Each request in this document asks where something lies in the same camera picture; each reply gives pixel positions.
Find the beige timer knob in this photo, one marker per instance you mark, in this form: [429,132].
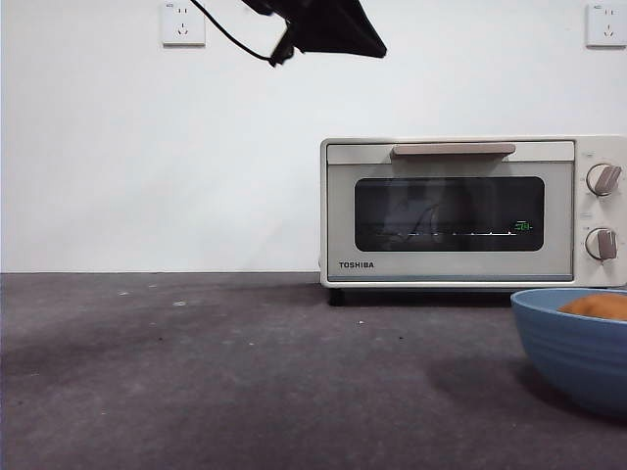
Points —
[601,243]

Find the blue ribbed bowl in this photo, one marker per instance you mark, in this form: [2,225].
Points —
[573,362]

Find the cream toaster oven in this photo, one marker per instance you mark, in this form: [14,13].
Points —
[602,273]

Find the brown potato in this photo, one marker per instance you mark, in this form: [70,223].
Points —
[595,306]

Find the beige temperature knob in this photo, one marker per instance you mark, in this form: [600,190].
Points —
[602,180]

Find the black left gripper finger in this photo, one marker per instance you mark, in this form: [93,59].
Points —
[333,29]

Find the white wall socket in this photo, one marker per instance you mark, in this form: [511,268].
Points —
[607,25]
[183,24]

